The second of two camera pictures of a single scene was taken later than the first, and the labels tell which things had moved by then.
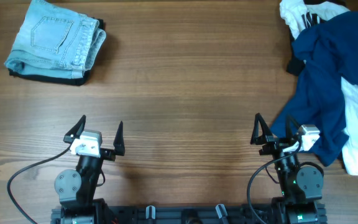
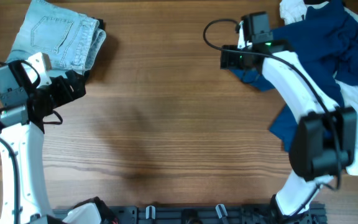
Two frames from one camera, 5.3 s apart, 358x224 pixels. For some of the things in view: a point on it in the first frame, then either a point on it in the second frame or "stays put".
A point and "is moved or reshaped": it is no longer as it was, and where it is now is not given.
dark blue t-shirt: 334,48 is moved or reshaped
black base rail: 190,214 stays put
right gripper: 275,144 to 228,59
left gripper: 108,155 to 59,83
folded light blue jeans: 55,42 stays put
